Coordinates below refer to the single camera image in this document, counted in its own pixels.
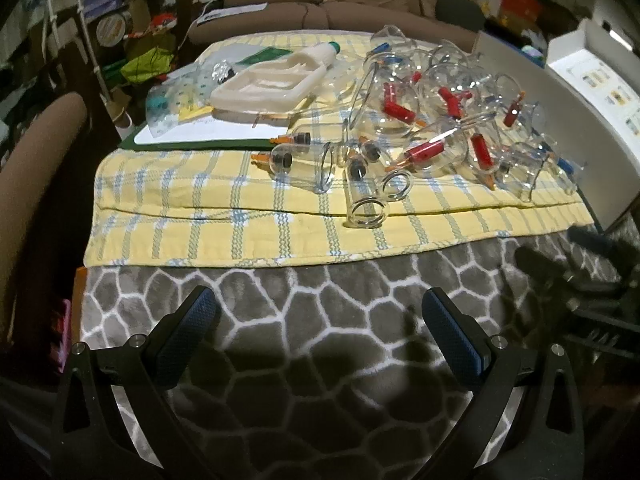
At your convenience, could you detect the pink item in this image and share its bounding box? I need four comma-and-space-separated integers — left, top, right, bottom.
57, 299, 77, 372

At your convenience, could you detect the white paper sheet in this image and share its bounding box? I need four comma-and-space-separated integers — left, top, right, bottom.
196, 2, 269, 27

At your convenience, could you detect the brown chair back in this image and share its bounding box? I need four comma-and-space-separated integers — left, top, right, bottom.
0, 91, 103, 351

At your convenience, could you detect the red box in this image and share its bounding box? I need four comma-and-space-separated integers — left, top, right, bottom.
500, 0, 544, 24

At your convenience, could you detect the dotted clear plastic bag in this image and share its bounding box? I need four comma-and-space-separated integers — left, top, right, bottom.
145, 60, 236, 137

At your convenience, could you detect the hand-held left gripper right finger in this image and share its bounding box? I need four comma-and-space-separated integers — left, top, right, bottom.
421, 287, 601, 480

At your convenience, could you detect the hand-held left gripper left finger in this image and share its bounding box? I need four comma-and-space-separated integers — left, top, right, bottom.
50, 285, 223, 480

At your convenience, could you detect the white foam-lined box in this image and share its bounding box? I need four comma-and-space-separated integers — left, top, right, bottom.
472, 17, 640, 229

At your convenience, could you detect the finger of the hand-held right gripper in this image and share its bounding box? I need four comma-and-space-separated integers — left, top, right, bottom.
515, 247, 623, 358
568, 228, 623, 262

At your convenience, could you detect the pile of clear cupping cups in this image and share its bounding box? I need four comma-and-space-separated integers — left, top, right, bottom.
250, 25, 586, 229

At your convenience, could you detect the dark cushion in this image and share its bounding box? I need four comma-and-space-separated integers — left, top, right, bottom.
435, 0, 484, 24

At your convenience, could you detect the green cloth bundle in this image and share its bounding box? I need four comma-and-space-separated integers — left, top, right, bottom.
124, 35, 177, 82

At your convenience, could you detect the white moulded plastic tray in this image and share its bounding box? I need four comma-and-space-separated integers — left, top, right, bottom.
210, 41, 343, 112

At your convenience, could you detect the grey patterned blanket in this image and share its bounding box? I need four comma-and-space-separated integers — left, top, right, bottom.
70, 225, 640, 480

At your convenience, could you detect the white rack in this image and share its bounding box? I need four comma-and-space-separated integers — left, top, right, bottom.
42, 0, 132, 127

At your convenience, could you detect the yellow checked cloth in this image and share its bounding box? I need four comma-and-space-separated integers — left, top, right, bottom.
82, 30, 608, 268

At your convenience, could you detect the brown sofa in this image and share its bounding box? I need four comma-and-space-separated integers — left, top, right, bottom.
187, 0, 496, 53

